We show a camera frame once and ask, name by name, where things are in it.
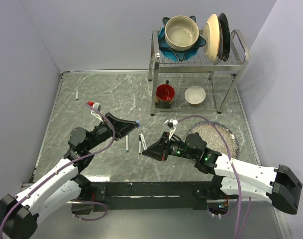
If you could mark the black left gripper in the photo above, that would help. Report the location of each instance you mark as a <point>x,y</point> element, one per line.
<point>122,127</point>

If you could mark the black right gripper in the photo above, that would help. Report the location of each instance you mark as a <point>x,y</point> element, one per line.
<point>158,151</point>

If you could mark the white marker long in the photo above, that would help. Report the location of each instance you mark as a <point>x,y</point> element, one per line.
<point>142,139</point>

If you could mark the white marker black tip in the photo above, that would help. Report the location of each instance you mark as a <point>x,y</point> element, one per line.
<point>139,145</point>

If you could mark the white marker green end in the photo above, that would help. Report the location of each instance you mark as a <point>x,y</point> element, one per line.
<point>127,143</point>

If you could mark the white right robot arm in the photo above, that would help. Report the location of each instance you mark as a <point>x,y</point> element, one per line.
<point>231,177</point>

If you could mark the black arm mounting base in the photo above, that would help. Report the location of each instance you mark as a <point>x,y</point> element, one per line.
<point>154,195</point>

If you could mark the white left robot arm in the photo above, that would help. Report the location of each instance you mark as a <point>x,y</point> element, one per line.
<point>20,215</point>

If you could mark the red black mug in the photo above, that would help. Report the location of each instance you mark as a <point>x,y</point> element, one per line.
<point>165,95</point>

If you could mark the speckled grey plate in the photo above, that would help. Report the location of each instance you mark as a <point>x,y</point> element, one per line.
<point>214,140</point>

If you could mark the small white bowl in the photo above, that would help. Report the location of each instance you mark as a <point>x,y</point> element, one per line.
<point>195,95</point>

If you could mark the steel dish rack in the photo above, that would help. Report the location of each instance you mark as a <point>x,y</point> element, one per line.
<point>197,66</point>

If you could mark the blue flower-shaped bowl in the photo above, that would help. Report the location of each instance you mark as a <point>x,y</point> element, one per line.
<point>175,55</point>

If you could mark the beige ceramic bowl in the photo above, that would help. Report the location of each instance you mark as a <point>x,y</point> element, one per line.
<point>181,32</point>

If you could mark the cream plate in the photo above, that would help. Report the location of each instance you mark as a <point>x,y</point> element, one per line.
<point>211,34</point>

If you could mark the black plate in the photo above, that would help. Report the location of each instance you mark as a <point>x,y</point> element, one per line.
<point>224,42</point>

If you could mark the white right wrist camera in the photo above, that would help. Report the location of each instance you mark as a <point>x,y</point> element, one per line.
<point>172,124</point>

